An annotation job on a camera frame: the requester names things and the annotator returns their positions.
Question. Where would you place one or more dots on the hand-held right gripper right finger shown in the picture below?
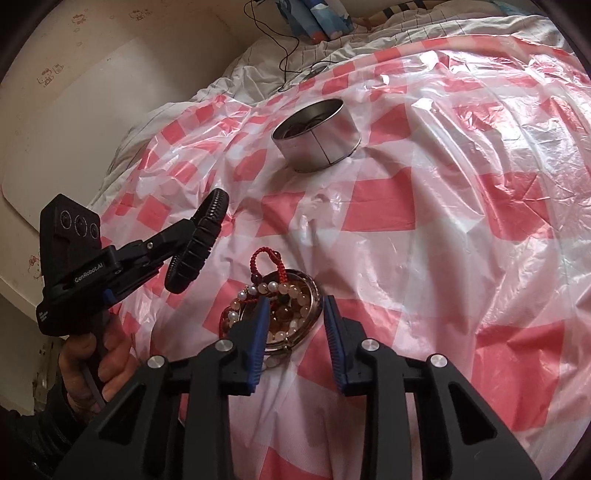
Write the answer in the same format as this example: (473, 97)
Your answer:
(334, 346)

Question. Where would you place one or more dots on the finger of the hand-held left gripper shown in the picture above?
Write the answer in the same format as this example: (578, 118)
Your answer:
(213, 207)
(189, 263)

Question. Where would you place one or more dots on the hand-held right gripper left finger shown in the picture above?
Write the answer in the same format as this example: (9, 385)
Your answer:
(259, 341)

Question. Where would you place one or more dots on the round metal dish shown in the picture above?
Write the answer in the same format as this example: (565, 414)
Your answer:
(312, 295)

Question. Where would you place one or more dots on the round metal tin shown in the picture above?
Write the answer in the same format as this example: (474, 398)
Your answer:
(318, 147)

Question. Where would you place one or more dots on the person's left forearm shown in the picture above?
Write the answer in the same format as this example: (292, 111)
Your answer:
(32, 434)

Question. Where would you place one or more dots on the person's left hand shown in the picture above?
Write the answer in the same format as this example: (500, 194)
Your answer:
(115, 350)

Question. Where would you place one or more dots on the red white checkered plastic sheet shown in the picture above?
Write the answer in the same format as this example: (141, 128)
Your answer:
(438, 277)

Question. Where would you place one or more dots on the cream bed headboard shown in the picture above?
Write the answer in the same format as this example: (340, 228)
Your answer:
(92, 115)

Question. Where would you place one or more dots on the blue cartoon curtain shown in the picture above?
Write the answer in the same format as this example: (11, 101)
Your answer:
(318, 18)

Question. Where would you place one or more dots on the dark striped pillow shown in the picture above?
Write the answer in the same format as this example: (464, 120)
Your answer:
(411, 6)

